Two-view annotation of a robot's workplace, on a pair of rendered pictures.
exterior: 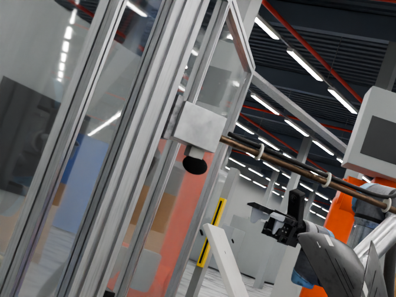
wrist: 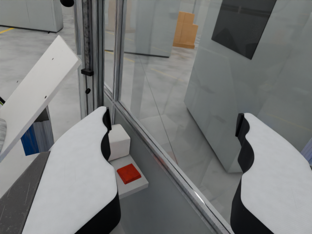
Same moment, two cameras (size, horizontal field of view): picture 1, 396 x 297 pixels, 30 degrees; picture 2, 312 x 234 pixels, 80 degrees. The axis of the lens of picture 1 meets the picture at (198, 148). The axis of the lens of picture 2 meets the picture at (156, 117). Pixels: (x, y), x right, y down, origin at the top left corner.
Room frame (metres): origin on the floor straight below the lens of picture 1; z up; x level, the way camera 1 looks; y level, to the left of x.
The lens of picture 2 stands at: (2.15, -0.31, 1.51)
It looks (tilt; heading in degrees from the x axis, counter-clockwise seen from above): 32 degrees down; 131
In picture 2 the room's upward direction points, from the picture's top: 11 degrees clockwise
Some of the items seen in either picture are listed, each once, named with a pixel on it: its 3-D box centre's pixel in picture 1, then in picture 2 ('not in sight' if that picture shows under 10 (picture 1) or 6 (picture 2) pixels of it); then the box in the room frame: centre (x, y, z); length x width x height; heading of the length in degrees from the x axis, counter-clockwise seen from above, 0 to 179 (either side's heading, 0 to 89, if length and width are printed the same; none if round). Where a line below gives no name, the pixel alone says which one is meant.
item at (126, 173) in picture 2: not in sight; (129, 172); (1.74, 0.06, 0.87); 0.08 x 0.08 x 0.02; 82
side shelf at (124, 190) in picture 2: not in sight; (106, 164); (1.63, 0.02, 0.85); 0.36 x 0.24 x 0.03; 169
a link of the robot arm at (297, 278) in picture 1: (310, 270); not in sight; (2.29, -0.45, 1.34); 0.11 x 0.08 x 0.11; 43
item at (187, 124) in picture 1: (190, 125); not in sight; (1.38, 0.03, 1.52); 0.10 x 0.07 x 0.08; 114
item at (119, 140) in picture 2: not in sight; (107, 140); (1.56, 0.06, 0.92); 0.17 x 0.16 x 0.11; 79
